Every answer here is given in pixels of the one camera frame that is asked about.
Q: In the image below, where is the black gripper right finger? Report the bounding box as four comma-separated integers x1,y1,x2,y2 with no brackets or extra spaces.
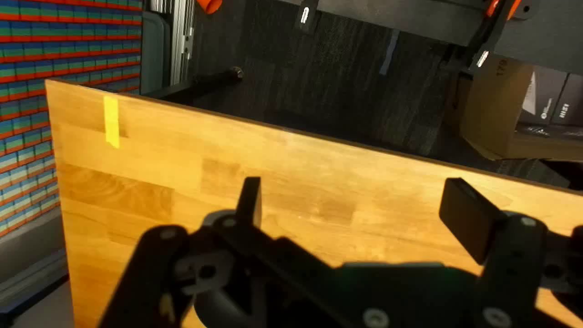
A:
439,179,583,328

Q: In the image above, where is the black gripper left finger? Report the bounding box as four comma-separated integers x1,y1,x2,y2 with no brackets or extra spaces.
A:
102,178,317,328

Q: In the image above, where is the cardboard box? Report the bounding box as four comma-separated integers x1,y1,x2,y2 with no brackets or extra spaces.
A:
456,57,583,163

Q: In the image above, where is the yellow tape strip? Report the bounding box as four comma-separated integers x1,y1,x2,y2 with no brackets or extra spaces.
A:
104,97,120,148

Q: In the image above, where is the black perforated workbench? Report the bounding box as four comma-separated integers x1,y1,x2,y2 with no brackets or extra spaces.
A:
275,0,583,77

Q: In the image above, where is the orange black clamp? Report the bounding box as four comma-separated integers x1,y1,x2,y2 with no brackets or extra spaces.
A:
465,0,523,70

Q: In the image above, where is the aluminium extrusion rail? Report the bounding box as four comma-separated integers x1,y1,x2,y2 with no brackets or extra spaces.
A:
148,0,195,85

